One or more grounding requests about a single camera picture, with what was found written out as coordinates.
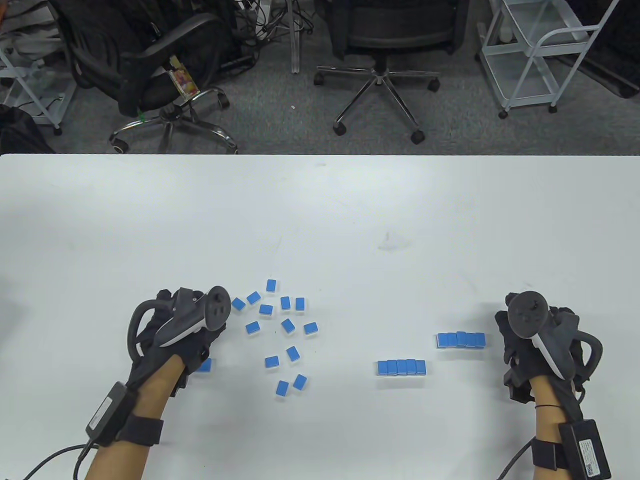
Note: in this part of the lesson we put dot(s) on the person's right hand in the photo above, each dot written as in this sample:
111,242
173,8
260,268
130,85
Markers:
520,357

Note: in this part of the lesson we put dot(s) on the person's left hand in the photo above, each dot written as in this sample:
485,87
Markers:
195,350

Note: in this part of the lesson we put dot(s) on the blue mahjong tile wall row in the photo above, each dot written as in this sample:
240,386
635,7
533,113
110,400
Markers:
400,367
205,366
460,341

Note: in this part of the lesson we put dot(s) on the blue mahjong tiles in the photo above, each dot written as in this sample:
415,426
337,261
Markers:
288,325

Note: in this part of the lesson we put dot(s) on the person's left forearm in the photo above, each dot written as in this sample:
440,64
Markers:
145,400

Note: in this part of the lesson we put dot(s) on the plain black forearm box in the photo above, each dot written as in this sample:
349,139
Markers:
107,415

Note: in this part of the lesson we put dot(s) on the person's right forearm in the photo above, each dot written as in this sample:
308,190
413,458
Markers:
545,415

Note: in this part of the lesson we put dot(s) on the black box with white label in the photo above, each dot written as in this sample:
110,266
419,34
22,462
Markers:
585,450

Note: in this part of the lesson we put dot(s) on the colourful snack packet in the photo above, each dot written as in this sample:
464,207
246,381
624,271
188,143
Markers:
182,80

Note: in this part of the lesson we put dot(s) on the white metal cart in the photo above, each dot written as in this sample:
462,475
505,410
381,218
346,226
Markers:
520,82

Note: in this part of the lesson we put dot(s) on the black bag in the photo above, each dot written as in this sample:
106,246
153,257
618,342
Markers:
20,132

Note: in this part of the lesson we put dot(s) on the white metal rack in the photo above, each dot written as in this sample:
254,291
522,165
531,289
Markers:
47,107

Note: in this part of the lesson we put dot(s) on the black chair with chrome base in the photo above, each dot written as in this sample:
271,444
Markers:
150,65

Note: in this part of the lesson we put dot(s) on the black flat case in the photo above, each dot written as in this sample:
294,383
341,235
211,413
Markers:
617,65

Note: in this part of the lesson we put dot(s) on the black mesh office chair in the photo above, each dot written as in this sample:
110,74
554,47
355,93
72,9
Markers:
395,30

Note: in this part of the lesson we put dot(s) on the grey crumpled cloth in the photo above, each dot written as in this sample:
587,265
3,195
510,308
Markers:
22,37

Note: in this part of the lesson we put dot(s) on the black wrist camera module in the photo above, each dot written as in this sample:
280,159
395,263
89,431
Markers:
520,390
181,382

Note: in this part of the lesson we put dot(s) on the white desk leg post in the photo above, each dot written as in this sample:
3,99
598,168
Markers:
296,40

